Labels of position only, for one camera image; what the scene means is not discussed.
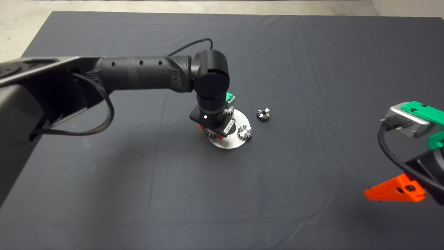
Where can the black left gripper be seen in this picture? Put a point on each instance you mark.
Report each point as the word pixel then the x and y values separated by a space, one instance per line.
pixel 215 121

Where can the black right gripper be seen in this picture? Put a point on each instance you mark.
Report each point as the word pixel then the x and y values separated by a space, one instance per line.
pixel 428 168

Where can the large steel gear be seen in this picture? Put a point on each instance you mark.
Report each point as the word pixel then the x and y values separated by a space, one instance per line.
pixel 210 134

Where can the small dark steel gear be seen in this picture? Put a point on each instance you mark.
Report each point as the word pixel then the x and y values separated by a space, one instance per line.
pixel 260 117

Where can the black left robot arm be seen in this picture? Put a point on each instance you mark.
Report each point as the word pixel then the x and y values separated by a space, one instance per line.
pixel 145 73

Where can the round metal plate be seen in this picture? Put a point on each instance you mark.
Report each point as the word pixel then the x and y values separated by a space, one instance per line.
pixel 231 143

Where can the dark grey table cloth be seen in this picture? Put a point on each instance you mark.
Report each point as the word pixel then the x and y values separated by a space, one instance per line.
pixel 222 208

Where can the grey left camera box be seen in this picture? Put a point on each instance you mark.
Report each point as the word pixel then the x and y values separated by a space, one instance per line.
pixel 232 100

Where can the grey camera box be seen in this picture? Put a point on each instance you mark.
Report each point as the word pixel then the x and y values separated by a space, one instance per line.
pixel 232 100
pixel 402 119

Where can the green left camera mount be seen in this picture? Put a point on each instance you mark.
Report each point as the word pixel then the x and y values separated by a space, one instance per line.
pixel 229 96

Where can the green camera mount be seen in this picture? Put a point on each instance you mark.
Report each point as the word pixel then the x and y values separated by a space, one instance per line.
pixel 425 113
pixel 229 96

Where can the grey right camera box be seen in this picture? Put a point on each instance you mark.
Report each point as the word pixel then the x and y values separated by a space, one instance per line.
pixel 402 119

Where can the green right camera mount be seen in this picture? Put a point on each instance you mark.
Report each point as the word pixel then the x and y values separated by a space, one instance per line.
pixel 425 113

